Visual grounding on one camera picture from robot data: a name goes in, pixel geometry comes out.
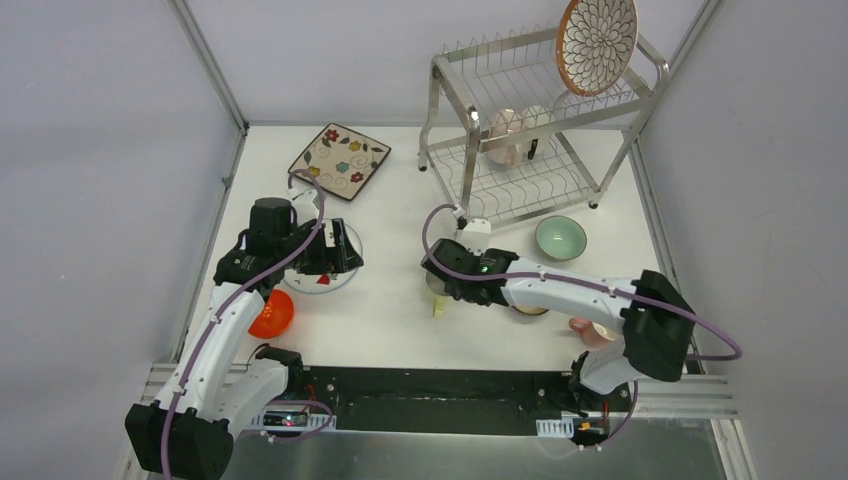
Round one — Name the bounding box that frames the pale yellow mug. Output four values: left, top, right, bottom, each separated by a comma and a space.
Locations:
425, 272, 452, 318

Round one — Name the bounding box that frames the pink cup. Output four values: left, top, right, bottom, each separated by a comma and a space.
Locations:
568, 317, 619, 350

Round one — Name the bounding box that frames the white ribbed mug black handle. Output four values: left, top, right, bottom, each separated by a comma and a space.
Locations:
521, 105, 556, 162

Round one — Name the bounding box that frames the brown rim petal pattern plate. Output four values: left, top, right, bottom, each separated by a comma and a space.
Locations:
556, 0, 639, 97

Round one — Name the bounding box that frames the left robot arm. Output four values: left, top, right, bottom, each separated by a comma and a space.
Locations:
125, 189, 364, 479

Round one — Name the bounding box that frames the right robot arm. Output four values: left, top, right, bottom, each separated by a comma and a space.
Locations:
421, 239, 694, 415

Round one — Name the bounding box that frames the steel two-tier dish rack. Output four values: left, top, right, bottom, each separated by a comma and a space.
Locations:
417, 27, 672, 227

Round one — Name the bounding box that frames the watermelon pattern round plate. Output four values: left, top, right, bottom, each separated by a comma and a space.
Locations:
282, 237, 363, 295

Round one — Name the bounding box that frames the orange plastic bowl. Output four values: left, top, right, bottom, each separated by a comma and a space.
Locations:
248, 289, 296, 339

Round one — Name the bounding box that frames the dark patterned cream bowl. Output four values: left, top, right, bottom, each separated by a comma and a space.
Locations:
512, 305, 549, 316

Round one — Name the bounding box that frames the square floral plate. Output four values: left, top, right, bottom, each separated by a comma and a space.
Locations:
288, 123, 391, 202

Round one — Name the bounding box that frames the mint green bowl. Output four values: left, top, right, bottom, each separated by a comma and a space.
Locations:
535, 216, 588, 261

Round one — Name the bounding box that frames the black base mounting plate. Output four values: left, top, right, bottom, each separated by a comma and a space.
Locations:
241, 360, 631, 439

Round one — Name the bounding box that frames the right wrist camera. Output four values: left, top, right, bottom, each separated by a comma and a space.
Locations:
454, 217, 492, 255

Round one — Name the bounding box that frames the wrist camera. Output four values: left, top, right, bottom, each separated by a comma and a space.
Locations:
454, 217, 492, 255
287, 187, 321, 224

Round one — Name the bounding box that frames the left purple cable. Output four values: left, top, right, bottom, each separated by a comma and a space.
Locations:
160, 168, 338, 480

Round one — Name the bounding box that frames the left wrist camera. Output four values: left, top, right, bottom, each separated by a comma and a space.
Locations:
287, 187, 321, 224

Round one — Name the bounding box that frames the left white cable duct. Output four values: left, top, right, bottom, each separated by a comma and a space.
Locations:
245, 411, 337, 433

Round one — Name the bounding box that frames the white cable duct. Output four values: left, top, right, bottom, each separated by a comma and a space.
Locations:
535, 418, 575, 439
245, 411, 337, 433

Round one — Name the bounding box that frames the right white cable duct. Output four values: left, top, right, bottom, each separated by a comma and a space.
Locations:
535, 418, 575, 439

